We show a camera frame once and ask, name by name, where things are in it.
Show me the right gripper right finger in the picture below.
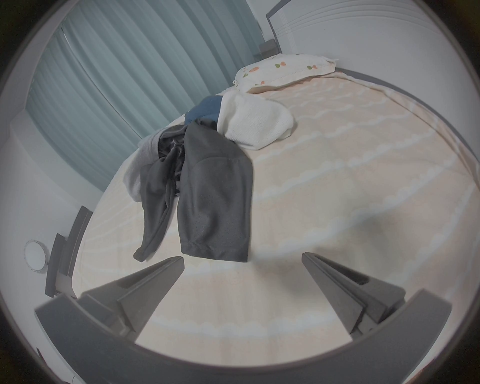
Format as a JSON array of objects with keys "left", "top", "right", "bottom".
[{"left": 301, "top": 252, "right": 406, "bottom": 335}]

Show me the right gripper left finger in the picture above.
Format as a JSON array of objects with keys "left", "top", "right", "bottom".
[{"left": 77, "top": 256, "right": 185, "bottom": 334}]

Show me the black T-shirt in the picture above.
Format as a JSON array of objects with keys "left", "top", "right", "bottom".
[{"left": 133, "top": 122, "right": 254, "bottom": 263}]

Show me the dark grey dressing table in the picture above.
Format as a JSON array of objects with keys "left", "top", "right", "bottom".
[{"left": 44, "top": 232, "right": 74, "bottom": 299}]

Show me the round white mirror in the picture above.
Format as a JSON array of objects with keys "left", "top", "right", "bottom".
[{"left": 23, "top": 240, "right": 49, "bottom": 274}]

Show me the white garment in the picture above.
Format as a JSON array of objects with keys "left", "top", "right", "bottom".
[{"left": 122, "top": 152, "right": 145, "bottom": 204}]

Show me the bed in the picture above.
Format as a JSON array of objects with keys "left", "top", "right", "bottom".
[{"left": 71, "top": 0, "right": 480, "bottom": 362}]

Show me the black garment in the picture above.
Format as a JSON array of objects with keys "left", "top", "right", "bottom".
[{"left": 157, "top": 129, "right": 188, "bottom": 160}]

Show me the white knitted sweater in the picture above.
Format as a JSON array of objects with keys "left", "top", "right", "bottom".
[{"left": 217, "top": 91, "right": 295, "bottom": 151}]

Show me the blue-green curtain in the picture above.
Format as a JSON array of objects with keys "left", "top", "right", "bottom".
[
  {"left": 62, "top": 0, "right": 265, "bottom": 140},
  {"left": 24, "top": 28, "right": 142, "bottom": 194}
]

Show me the dark blue garment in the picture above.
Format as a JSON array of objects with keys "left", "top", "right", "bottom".
[{"left": 183, "top": 95, "right": 224, "bottom": 126}]

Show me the white printed pillow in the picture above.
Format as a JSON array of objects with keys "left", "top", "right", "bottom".
[{"left": 234, "top": 53, "right": 337, "bottom": 94}]

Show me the grey bedside table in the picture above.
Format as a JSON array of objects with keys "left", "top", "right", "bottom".
[{"left": 259, "top": 38, "right": 280, "bottom": 62}]

